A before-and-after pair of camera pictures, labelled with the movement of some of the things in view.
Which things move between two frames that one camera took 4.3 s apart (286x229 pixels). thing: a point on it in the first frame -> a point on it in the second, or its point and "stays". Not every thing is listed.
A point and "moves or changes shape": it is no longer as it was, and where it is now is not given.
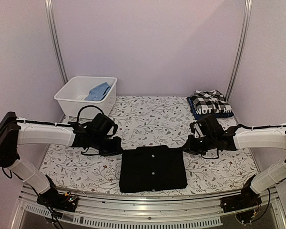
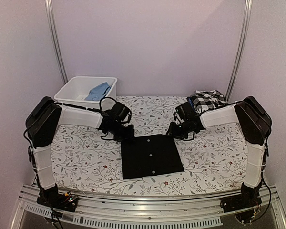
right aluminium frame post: [247, 14] stays
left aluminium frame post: [50, 19] stays
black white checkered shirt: [209, 101] stays
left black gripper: [117, 149] -> [129, 135]
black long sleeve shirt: [152, 168] moves or changes shape
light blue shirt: [98, 92] stays
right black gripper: [189, 146] -> [171, 132]
